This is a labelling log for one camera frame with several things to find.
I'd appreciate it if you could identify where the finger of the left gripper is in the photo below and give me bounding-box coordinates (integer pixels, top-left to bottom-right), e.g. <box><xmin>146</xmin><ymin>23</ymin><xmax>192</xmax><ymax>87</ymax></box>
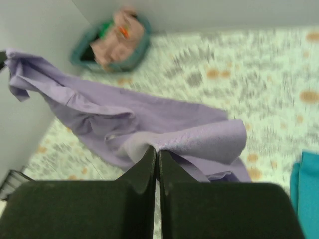
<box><xmin>0</xmin><ymin>51</ymin><xmax>7</xmax><ymax>71</ymax></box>

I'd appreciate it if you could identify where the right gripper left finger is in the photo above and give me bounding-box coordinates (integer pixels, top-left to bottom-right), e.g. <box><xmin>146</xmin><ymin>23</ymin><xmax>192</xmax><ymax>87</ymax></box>
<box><xmin>0</xmin><ymin>147</ymin><xmax>156</xmax><ymax>239</ymax></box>

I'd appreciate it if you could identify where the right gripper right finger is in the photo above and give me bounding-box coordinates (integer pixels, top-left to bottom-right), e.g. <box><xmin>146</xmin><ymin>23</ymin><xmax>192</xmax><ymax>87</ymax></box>
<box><xmin>158</xmin><ymin>151</ymin><xmax>304</xmax><ymax>239</ymax></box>

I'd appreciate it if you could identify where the purple t shirt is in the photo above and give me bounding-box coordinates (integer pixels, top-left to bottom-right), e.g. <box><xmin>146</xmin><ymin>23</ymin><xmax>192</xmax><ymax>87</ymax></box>
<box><xmin>1</xmin><ymin>49</ymin><xmax>250</xmax><ymax>182</ymax></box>

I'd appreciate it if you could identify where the teal plastic laundry basket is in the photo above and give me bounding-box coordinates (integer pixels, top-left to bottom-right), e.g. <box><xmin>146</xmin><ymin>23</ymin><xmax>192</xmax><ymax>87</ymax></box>
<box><xmin>69</xmin><ymin>15</ymin><xmax>151</xmax><ymax>72</ymax></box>

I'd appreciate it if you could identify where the green shirt in basket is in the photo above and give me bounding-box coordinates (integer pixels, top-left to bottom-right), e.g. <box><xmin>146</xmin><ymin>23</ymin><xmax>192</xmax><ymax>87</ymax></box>
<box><xmin>96</xmin><ymin>20</ymin><xmax>114</xmax><ymax>39</ymax></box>

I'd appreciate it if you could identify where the folded teal t shirt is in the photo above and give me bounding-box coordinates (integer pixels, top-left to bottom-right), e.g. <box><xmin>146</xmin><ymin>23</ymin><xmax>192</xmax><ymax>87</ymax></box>
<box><xmin>290</xmin><ymin>151</ymin><xmax>319</xmax><ymax>239</ymax></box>

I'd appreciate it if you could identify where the pink crumpled shirt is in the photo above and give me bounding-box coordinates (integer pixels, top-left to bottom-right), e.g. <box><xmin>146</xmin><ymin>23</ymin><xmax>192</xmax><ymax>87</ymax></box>
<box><xmin>90</xmin><ymin>6</ymin><xmax>145</xmax><ymax>68</ymax></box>

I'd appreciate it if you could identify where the floral patterned table mat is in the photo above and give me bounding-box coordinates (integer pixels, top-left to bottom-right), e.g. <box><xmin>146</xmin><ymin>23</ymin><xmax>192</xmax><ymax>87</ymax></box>
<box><xmin>23</xmin><ymin>27</ymin><xmax>319</xmax><ymax>239</ymax></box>

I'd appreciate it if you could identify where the aluminium frame rail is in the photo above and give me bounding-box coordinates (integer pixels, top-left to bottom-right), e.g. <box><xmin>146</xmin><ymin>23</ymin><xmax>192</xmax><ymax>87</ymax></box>
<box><xmin>0</xmin><ymin>170</ymin><xmax>32</xmax><ymax>201</ymax></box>

